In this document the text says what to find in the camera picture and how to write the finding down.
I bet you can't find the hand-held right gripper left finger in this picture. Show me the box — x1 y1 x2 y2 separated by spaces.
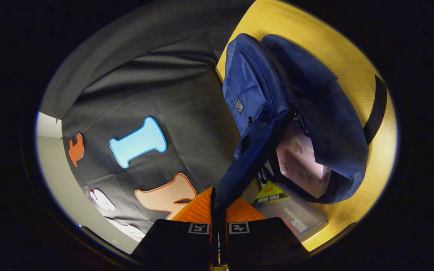
130 187 218 271

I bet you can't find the blue schoolbag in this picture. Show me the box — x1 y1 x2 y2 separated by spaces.
214 33 388 212

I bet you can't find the pink white book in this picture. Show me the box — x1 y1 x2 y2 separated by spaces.
276 120 332 199

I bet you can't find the black backdrop cloth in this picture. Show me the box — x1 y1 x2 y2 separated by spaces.
40 0 257 243

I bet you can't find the grey book yellow label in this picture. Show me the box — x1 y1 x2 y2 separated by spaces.
253 181 329 240

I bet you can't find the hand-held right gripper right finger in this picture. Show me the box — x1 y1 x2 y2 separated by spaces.
217 197 309 271

